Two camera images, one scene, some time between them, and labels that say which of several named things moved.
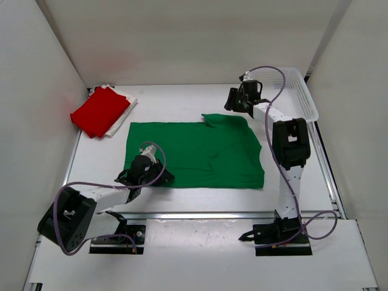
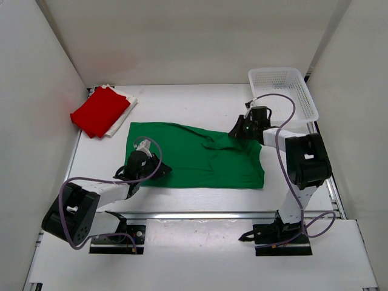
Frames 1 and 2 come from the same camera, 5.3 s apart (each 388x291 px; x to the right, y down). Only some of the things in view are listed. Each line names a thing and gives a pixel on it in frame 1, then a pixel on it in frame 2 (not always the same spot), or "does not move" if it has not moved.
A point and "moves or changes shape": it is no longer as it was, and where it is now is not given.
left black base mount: x=127 y=239 does not move
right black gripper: x=236 y=94 → x=238 y=131
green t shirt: x=222 y=151 moves or changes shape
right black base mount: x=266 y=233 does not move
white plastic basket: x=295 y=100 does not move
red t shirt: x=96 y=114 does not move
